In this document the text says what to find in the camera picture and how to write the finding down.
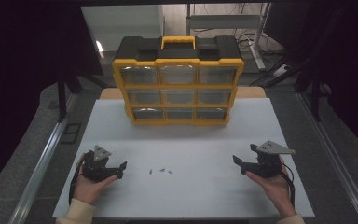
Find wooden table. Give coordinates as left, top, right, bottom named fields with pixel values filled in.
left=100, top=87, right=267, bottom=100

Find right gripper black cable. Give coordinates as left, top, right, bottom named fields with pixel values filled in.
left=279, top=161, right=296, bottom=208

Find aluminium rail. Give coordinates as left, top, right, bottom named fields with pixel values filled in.
left=8, top=92, right=78, bottom=224
left=296, top=92, right=358, bottom=224

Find person's right hand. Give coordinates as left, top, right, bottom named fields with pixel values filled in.
left=245, top=156, right=297, bottom=218

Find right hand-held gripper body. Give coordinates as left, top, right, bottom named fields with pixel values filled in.
left=250, top=140, right=296, bottom=179

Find white table board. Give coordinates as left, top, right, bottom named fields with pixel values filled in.
left=52, top=98, right=315, bottom=218

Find person's left hand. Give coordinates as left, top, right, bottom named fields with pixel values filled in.
left=73, top=157, right=118, bottom=205

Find clear plastic drawer bin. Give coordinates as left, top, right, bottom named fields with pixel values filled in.
left=162, top=89, right=196, bottom=105

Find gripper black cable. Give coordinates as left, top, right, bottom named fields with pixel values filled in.
left=69, top=153, right=87, bottom=204
left=279, top=161, right=296, bottom=208

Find black floor cables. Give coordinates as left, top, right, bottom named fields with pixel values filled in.
left=236, top=29, right=293, bottom=64

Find black metal stand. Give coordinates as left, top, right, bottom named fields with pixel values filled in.
left=57, top=66, right=82, bottom=124
left=295, top=62, right=330, bottom=122

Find group of clear drawers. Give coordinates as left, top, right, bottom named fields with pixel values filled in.
left=119, top=65, right=238, bottom=120

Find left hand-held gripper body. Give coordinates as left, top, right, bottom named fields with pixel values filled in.
left=82, top=145, right=112, bottom=183

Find white power strip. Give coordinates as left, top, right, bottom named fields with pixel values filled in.
left=273, top=64, right=290, bottom=77

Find dark curtain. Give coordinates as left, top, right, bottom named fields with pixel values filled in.
left=0, top=0, right=103, bottom=200
left=267, top=0, right=358, bottom=153

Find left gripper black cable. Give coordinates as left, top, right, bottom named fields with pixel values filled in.
left=69, top=153, right=87, bottom=204

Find yellow black organizer box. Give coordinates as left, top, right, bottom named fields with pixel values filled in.
left=111, top=35, right=245, bottom=126

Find white frame desk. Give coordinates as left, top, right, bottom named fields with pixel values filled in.
left=186, top=3, right=269, bottom=71

